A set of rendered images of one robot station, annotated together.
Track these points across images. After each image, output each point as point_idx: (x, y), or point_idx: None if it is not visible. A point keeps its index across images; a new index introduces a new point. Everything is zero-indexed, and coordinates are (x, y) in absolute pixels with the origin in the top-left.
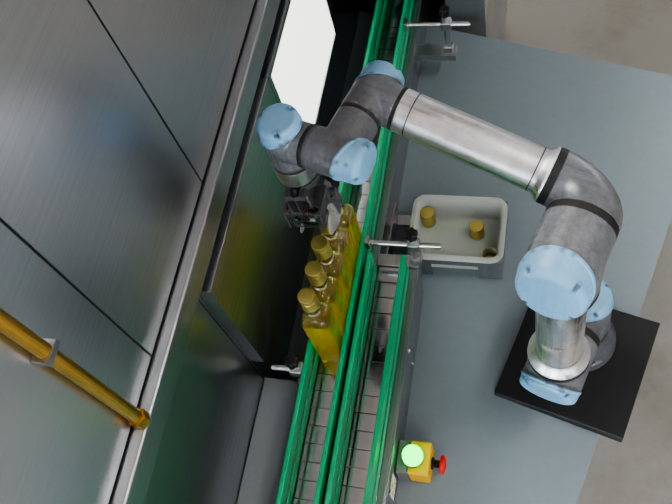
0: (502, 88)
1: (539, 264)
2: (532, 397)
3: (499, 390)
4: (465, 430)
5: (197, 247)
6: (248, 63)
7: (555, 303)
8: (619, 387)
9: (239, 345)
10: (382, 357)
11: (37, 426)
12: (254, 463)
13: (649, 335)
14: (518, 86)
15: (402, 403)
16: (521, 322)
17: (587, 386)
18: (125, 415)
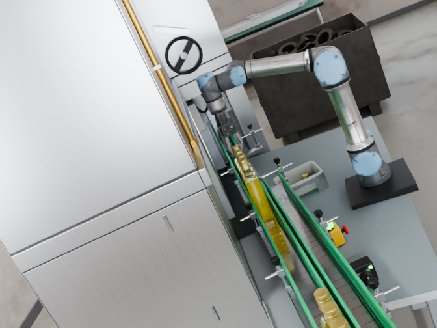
0: (289, 155)
1: (319, 58)
2: (369, 198)
3: (353, 204)
4: (348, 224)
5: (189, 123)
6: (181, 103)
7: (333, 71)
8: (402, 176)
9: (220, 201)
10: (291, 207)
11: (161, 88)
12: (252, 259)
13: (402, 161)
14: (295, 151)
15: None
16: (347, 190)
17: (389, 183)
18: (188, 130)
